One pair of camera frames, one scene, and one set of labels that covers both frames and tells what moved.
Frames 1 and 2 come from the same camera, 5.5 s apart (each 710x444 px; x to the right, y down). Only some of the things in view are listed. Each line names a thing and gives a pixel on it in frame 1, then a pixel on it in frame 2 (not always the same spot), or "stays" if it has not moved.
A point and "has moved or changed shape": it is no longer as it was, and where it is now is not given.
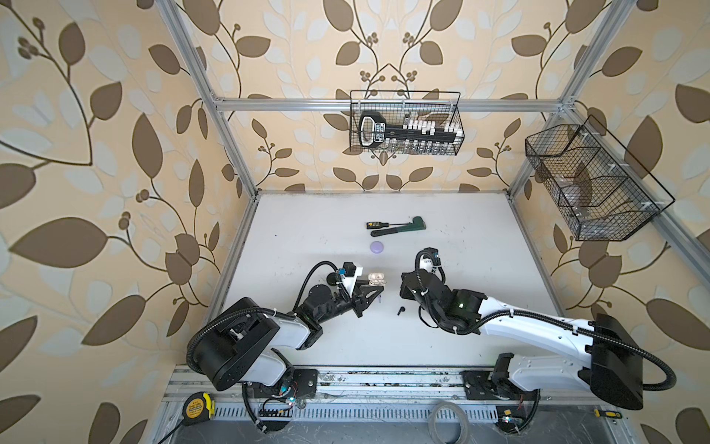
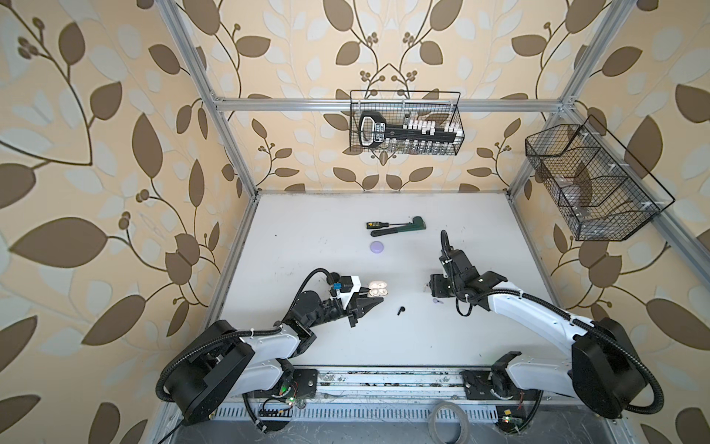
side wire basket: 602,191 stays
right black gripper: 403,290 -> 435,283
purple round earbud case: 376,246 stays
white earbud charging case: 376,278 has moved or changed shape
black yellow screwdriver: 379,225 stays
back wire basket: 406,123 stays
